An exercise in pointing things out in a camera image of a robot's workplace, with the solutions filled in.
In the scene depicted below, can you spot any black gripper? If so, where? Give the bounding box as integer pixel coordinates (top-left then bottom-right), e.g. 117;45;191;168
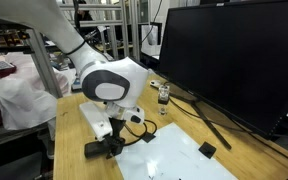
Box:
104;117;127;160

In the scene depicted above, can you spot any dark grey felt duster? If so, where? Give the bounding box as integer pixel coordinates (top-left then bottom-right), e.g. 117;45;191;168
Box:
84;140;118;159

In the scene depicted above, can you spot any white whiteboard sheet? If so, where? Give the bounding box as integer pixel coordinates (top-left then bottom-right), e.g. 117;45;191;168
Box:
114;122;239;180

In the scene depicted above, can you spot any black tape square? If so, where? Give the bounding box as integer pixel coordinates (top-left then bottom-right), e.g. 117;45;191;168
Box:
141;132;157;144
198;141;218;160

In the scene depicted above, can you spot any clear plastic container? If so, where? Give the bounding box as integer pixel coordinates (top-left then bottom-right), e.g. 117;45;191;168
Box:
157;84;171;117

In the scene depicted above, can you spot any black monitor stand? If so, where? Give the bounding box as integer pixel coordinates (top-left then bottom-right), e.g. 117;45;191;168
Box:
168;91;233;151

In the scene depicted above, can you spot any white cloth cover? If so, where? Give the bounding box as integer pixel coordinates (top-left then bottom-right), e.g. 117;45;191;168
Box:
0;53;77;131

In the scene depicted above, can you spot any large black monitor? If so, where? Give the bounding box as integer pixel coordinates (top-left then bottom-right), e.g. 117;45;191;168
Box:
157;0;288;139

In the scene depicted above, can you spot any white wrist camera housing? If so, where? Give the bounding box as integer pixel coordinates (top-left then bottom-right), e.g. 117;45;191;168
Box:
78;101;114;142

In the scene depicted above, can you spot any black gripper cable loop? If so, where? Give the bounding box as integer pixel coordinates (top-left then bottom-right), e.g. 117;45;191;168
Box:
122;119;158;147

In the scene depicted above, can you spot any grey aluminium frame post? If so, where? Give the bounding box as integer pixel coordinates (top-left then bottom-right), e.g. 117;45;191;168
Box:
25;28;63;99

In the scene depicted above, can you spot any aluminium frame rack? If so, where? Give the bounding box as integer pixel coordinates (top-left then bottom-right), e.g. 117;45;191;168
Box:
58;0;142;61

